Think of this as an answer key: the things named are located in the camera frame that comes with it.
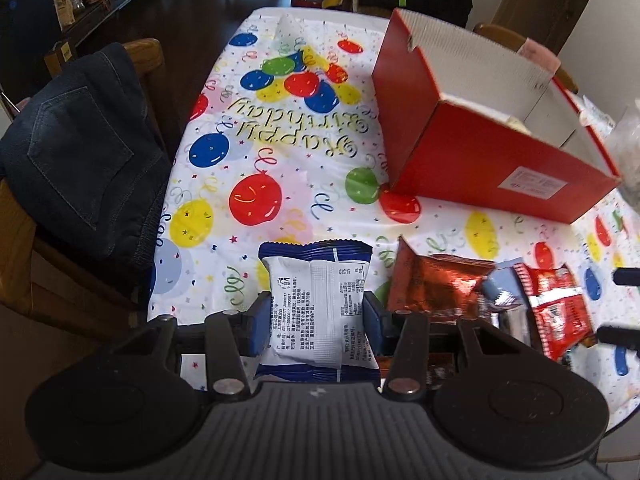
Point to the red cardboard box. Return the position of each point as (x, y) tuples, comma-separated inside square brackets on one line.
[(475, 160)]

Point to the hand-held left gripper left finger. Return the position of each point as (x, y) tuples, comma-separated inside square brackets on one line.
[(259, 327)]

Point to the orange foil snack packet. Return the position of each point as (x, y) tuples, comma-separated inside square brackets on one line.
[(435, 280)]

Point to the brown paper bag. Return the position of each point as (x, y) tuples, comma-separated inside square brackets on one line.
[(64, 9)]

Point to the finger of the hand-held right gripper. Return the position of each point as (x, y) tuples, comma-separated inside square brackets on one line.
[(629, 277), (617, 336)]

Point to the red snack packet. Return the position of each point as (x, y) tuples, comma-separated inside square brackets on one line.
[(557, 310)]

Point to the white and blue snack packet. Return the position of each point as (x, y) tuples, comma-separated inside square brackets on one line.
[(315, 305)]

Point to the pink cloth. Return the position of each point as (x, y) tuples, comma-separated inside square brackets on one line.
[(540, 55)]

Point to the dark storage shelf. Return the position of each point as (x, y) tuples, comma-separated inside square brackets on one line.
[(30, 20)]

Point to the balloon print tablecloth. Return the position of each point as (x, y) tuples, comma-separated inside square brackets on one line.
[(300, 195)]

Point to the light blue snack packet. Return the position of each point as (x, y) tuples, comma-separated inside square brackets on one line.
[(505, 282)]

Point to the dark blue jeans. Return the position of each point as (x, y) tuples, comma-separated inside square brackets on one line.
[(75, 160)]

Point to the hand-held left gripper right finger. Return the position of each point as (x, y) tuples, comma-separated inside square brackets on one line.
[(373, 322)]

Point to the clear plastic bag of snacks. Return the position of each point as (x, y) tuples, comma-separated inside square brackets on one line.
[(627, 145)]

